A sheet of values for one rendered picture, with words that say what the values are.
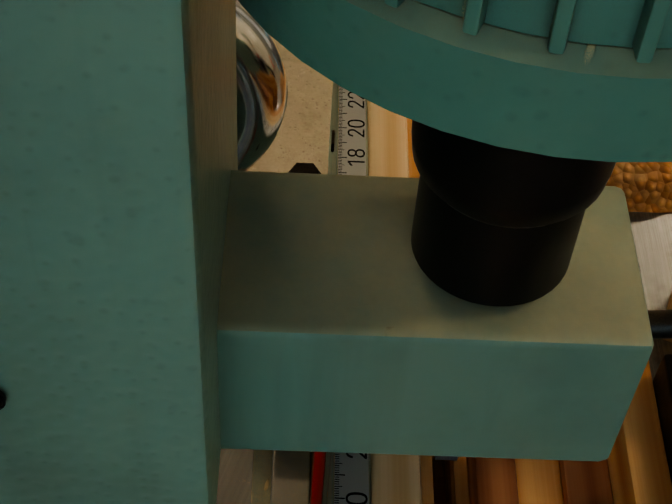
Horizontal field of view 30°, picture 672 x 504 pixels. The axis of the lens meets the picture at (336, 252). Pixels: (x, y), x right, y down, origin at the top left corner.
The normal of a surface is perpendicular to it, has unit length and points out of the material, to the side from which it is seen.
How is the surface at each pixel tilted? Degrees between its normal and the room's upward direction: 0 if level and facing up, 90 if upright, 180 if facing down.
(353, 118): 0
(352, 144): 0
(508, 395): 90
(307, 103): 0
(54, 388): 90
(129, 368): 90
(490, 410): 90
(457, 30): 35
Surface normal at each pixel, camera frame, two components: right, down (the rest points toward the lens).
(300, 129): 0.05, -0.65
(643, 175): 0.13, -0.14
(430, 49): -0.45, 0.66
